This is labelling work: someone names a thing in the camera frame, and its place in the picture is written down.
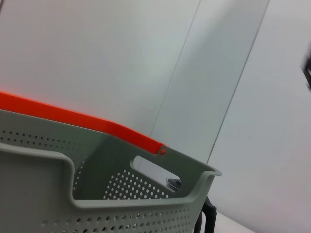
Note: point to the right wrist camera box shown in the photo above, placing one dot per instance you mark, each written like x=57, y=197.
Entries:
x=307, y=70

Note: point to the grey perforated storage bin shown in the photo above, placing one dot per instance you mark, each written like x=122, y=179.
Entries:
x=48, y=194

